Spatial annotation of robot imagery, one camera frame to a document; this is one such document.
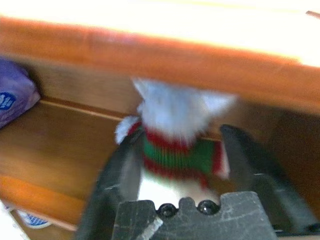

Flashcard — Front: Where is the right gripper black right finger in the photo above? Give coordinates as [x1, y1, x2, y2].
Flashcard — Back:
[219, 124, 319, 234]

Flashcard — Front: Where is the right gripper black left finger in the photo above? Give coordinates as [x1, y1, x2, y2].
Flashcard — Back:
[76, 132, 143, 240]

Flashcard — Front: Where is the white plush cat cup toy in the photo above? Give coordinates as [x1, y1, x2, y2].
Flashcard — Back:
[114, 77, 239, 202]

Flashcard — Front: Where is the white bottle blue print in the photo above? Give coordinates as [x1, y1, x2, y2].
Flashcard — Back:
[8, 202, 53, 230]

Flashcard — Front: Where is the wooden cabinet shelf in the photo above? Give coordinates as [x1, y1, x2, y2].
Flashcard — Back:
[0, 98, 226, 231]

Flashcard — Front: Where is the wooden cabinet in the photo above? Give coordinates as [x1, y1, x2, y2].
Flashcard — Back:
[0, 14, 320, 240]

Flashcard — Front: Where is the purple tissue pack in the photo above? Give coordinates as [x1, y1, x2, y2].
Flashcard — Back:
[0, 58, 41, 130]

